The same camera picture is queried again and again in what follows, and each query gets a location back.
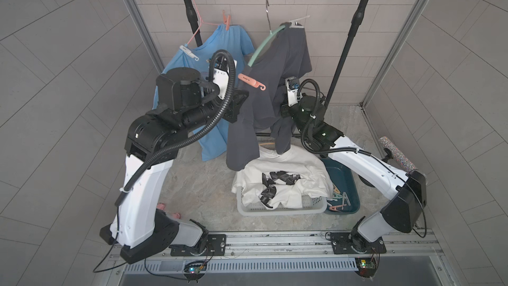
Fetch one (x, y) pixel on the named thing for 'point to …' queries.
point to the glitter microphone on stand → (391, 151)
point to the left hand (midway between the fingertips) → (249, 90)
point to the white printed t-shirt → (284, 181)
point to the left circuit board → (195, 270)
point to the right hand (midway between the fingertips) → (283, 89)
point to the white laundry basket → (313, 206)
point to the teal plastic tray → (344, 200)
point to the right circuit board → (366, 267)
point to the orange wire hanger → (268, 143)
